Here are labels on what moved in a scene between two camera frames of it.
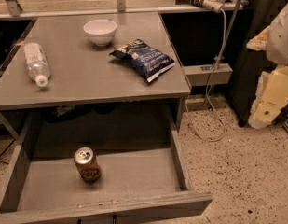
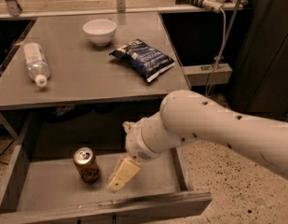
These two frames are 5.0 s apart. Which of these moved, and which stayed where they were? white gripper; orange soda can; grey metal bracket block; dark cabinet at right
Moved: white gripper
Stayed: grey metal bracket block; orange soda can; dark cabinet at right
